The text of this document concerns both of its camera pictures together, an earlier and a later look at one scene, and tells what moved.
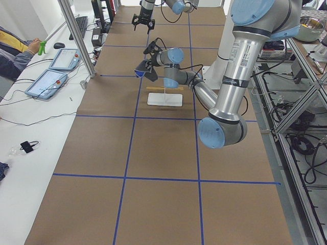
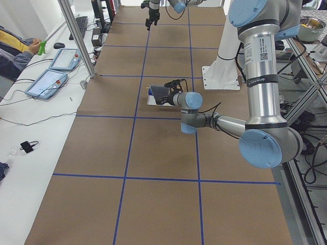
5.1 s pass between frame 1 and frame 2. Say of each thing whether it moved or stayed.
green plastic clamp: stayed
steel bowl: stayed
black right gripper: moved
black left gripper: moved
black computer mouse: stayed
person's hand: stayed
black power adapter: stayed
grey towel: moved
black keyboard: stayed
